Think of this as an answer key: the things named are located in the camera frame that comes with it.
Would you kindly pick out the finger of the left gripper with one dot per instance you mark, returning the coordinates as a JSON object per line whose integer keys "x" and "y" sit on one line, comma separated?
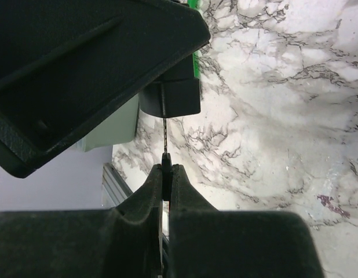
{"x": 65, "y": 66}

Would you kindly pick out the green cable lock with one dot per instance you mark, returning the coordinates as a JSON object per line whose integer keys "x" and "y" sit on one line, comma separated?
{"x": 194, "y": 5}

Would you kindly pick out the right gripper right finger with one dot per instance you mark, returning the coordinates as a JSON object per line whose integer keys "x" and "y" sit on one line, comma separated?
{"x": 206, "y": 242}

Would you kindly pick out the black head key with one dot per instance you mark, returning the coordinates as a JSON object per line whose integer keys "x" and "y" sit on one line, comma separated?
{"x": 166, "y": 166}

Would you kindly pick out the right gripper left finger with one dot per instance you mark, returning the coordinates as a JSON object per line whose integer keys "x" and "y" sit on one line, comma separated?
{"x": 123, "y": 241}

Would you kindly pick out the black padlock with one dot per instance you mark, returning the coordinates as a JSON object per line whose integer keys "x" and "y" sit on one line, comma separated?
{"x": 173, "y": 94}

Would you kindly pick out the aluminium rail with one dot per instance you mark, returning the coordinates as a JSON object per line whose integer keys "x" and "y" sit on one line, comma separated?
{"x": 114, "y": 190}

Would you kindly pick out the translucent plastic storage box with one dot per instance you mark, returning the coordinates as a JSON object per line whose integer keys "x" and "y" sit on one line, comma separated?
{"x": 118, "y": 128}

